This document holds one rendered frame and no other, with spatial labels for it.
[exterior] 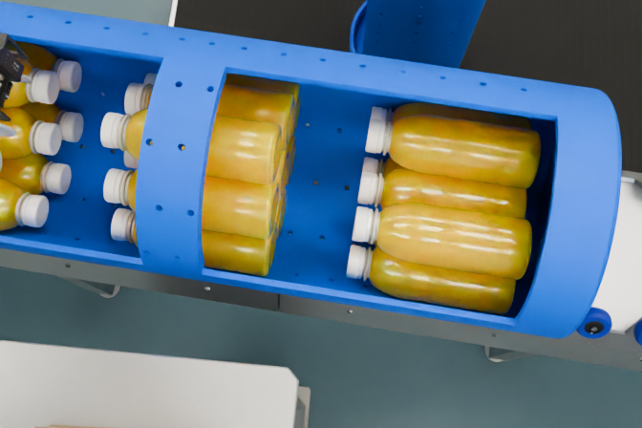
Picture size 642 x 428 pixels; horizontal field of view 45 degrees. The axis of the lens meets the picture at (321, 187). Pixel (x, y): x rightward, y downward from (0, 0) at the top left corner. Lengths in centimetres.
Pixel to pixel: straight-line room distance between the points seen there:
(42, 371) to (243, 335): 116
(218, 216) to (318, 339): 113
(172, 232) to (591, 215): 41
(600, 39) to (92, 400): 162
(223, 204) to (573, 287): 37
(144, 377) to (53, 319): 126
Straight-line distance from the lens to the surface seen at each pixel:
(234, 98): 88
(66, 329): 206
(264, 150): 81
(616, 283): 111
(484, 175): 89
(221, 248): 90
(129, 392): 83
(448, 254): 85
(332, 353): 196
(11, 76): 83
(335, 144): 102
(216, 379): 81
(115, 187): 90
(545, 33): 209
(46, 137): 98
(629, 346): 111
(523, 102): 82
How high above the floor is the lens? 195
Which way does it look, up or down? 75 degrees down
